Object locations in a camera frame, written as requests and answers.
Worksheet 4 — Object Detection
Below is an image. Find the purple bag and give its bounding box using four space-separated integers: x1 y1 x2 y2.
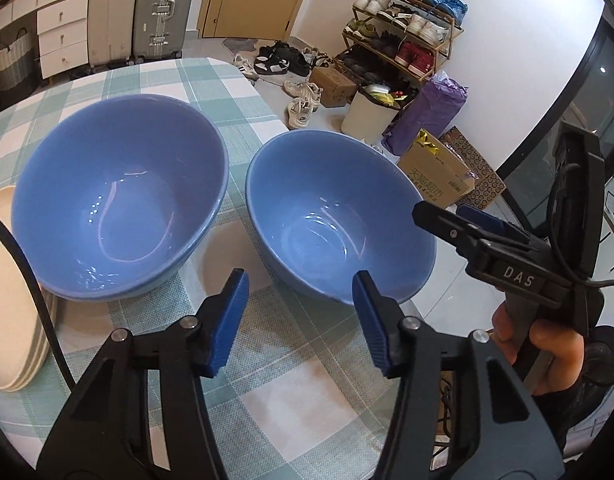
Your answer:
383 70 468 156

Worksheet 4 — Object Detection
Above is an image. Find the person's right hand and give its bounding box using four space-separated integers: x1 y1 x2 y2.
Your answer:
491 302 584 396

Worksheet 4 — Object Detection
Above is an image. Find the large cardboard box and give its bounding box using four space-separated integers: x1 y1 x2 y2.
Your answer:
397 129 476 208

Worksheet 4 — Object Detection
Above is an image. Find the white sneaker near bin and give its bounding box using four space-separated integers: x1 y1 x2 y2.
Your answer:
286 96 321 130

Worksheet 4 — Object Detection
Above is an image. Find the black cable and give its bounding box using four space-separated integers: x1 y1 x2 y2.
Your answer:
0 206 80 388

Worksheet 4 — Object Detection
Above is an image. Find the white vanity dresser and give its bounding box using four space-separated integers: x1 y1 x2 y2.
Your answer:
0 0 89 79

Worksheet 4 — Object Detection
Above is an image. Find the woven laundry basket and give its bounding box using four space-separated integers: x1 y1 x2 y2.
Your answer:
0 27 39 110

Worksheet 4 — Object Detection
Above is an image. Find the beige suitcase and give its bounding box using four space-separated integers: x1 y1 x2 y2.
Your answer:
88 0 136 67

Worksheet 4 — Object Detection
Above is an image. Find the large cream plate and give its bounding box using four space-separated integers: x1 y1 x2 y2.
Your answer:
0 184 61 394

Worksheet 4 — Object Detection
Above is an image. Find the wooden shoe rack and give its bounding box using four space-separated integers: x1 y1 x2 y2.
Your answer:
342 0 468 84

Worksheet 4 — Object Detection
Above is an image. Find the white trash bin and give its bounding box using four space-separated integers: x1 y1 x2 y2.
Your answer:
340 84 400 144

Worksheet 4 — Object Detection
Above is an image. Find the blue bowl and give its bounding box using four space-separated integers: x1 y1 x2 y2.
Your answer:
245 129 437 304
12 94 229 302

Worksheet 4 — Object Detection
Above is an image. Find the small cardboard box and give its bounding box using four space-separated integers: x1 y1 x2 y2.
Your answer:
310 66 357 108

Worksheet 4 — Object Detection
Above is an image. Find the silver suitcase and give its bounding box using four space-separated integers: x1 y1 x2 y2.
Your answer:
132 0 192 63

